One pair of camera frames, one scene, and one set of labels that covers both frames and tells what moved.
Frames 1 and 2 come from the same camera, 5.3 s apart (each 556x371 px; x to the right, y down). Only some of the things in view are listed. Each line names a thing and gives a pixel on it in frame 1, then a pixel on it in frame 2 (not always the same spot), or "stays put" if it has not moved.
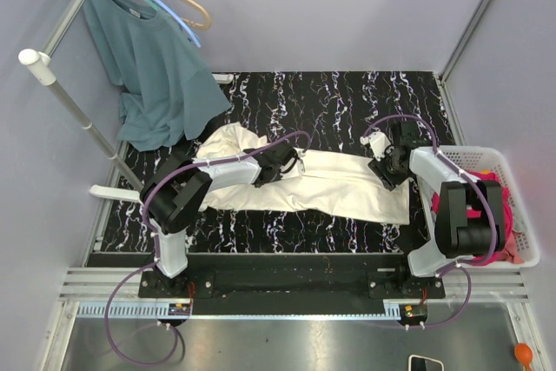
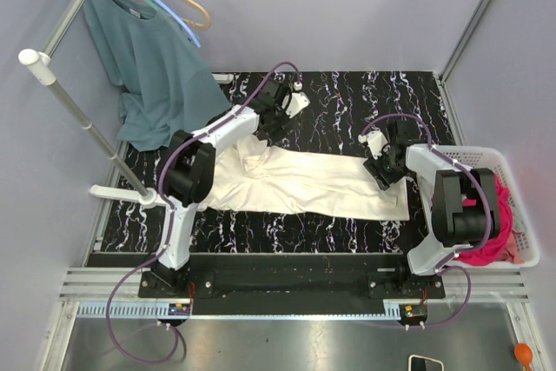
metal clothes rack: [40, 63] stays put
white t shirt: [327, 183] stays put
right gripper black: [389, 182] stays put
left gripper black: [279, 175] → [271, 132]
